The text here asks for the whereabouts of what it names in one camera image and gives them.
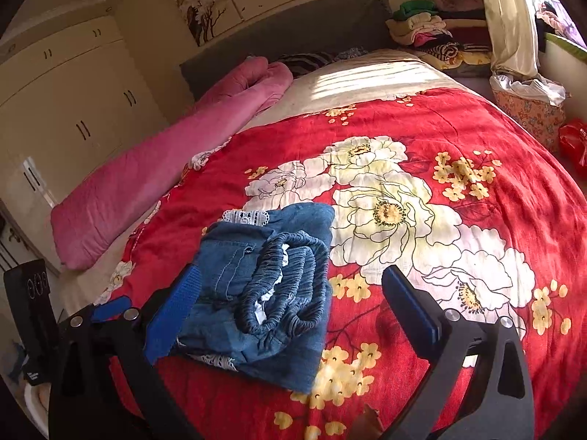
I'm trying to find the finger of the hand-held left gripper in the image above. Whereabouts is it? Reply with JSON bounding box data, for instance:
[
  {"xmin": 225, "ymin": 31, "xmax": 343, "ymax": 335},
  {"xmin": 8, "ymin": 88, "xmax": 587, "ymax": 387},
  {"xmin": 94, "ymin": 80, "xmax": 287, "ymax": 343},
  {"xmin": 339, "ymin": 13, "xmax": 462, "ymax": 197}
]
[{"xmin": 89, "ymin": 296, "xmax": 133, "ymax": 324}]

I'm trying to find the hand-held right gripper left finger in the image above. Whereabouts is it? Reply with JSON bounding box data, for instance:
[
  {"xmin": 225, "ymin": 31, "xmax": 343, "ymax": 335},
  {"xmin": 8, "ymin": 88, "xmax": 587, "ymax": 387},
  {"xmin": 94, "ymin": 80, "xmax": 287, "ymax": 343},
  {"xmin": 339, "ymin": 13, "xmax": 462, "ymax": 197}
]
[{"xmin": 48, "ymin": 263, "xmax": 205, "ymax": 440}]

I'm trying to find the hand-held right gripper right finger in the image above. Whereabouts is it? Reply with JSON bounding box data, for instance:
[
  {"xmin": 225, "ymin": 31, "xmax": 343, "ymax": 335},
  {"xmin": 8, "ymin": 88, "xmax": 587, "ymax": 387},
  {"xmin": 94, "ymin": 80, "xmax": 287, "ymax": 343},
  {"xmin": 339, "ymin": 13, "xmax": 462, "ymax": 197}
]
[{"xmin": 380, "ymin": 265, "xmax": 536, "ymax": 440}]

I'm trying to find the blue denim pants white lace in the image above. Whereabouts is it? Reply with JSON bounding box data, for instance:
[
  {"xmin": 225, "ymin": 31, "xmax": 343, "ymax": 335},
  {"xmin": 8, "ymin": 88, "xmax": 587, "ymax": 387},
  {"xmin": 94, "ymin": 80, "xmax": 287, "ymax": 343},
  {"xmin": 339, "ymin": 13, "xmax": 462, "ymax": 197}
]
[{"xmin": 176, "ymin": 202, "xmax": 336, "ymax": 395}]

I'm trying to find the white container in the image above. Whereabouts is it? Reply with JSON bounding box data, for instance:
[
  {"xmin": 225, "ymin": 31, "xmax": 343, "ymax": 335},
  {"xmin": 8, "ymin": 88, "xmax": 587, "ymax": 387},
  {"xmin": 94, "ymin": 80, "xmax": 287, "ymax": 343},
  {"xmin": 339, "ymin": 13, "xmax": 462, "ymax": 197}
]
[{"xmin": 23, "ymin": 382, "xmax": 51, "ymax": 438}]

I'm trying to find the pink quilt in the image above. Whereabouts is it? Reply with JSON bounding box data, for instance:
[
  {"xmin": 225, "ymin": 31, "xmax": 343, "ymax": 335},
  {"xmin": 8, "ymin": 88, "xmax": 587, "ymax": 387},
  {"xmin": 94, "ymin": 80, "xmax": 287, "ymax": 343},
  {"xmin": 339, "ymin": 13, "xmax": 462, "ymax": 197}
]
[{"xmin": 50, "ymin": 56, "xmax": 294, "ymax": 271}]

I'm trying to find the red floral blanket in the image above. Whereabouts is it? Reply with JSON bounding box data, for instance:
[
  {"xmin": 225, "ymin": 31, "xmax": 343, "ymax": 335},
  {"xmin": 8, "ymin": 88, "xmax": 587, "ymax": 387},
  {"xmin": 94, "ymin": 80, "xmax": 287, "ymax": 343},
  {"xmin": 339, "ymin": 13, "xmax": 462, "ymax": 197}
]
[{"xmin": 59, "ymin": 48, "xmax": 587, "ymax": 440}]

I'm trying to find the cream wardrobe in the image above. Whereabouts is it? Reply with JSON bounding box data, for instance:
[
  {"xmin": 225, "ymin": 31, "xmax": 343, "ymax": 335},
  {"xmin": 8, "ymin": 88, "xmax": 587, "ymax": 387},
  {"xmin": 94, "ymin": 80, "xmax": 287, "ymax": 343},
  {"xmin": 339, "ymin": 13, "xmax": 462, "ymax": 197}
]
[{"xmin": 0, "ymin": 7, "xmax": 170, "ymax": 276}]

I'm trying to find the floral patterned box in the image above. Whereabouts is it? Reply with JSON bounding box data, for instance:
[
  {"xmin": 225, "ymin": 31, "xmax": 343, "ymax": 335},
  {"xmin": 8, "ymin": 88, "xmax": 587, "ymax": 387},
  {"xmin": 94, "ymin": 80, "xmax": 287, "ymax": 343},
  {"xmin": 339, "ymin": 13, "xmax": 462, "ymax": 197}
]
[{"xmin": 490, "ymin": 87, "xmax": 567, "ymax": 152}]

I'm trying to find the red plastic bag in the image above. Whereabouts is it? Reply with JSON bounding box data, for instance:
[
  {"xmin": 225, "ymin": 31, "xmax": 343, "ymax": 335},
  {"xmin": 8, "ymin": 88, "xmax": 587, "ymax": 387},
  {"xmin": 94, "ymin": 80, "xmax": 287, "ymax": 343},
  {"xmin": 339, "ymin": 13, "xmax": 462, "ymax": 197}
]
[{"xmin": 558, "ymin": 119, "xmax": 587, "ymax": 179}]

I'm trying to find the white plastic bag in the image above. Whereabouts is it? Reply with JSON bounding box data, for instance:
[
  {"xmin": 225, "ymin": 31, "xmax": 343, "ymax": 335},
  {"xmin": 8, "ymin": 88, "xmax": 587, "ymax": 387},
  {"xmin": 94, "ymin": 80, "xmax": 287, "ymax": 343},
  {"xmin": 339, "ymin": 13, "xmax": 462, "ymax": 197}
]
[{"xmin": 491, "ymin": 72, "xmax": 569, "ymax": 106}]

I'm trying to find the striped pillow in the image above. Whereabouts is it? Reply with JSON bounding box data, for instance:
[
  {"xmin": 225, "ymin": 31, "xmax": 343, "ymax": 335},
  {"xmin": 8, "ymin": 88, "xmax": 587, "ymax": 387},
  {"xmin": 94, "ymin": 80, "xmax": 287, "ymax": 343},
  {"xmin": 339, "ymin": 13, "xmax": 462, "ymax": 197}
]
[{"xmin": 275, "ymin": 50, "xmax": 335, "ymax": 78}]

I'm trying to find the pile of folded clothes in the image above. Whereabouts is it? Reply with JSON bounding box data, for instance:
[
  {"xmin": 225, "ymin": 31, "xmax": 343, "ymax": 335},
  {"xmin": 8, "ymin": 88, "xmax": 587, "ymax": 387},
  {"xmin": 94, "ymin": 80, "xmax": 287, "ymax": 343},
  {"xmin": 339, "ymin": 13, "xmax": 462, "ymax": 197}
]
[{"xmin": 385, "ymin": 0, "xmax": 493, "ymax": 76}]

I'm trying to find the grey bed headboard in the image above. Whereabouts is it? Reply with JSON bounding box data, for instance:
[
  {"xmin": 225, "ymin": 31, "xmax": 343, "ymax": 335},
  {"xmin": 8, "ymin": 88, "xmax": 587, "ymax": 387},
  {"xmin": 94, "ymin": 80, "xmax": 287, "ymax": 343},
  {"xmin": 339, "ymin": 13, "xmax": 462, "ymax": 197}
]
[{"xmin": 180, "ymin": 0, "xmax": 395, "ymax": 100}]

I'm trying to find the cream curtain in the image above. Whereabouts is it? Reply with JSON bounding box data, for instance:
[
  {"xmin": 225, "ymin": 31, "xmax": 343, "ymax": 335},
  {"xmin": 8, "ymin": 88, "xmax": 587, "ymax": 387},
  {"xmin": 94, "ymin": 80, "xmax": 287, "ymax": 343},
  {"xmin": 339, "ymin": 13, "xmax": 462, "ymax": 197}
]
[{"xmin": 484, "ymin": 0, "xmax": 546, "ymax": 78}]

